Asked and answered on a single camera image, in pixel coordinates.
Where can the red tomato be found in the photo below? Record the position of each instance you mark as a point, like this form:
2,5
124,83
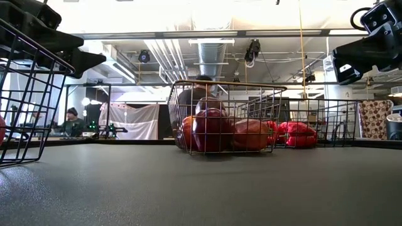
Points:
2,130

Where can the white hanging sheet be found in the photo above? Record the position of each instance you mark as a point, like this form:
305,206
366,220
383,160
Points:
138,120

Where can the brown dotted cloth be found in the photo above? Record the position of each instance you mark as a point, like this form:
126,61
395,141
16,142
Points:
373,119

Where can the silver ventilation duct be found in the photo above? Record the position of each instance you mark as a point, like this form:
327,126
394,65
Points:
212,53

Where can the white ceiling light fixture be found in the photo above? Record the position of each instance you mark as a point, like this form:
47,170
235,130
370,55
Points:
212,41

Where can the black metal stand frame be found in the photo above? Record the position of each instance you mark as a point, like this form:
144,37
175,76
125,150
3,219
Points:
109,103

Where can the black waste bin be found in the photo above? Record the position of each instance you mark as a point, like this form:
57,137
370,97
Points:
395,128

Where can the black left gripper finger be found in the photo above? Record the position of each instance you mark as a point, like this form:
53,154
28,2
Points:
84,62
59,40

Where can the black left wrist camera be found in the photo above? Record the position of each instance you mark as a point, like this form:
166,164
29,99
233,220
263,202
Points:
48,17

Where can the person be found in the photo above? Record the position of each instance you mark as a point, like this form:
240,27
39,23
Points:
73,125
188,97

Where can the yellow and red apple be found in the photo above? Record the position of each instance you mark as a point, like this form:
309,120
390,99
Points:
188,132

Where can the brownish dark red apple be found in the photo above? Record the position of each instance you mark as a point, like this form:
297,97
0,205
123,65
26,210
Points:
251,135

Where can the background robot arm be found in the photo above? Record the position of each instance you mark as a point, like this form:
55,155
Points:
113,129

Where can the black table mat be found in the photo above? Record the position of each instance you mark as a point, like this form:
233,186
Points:
201,194

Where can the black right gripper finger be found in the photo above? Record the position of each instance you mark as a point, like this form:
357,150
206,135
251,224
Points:
340,78
377,50

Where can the glossy dark red apple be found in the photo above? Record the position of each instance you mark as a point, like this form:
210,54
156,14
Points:
212,132

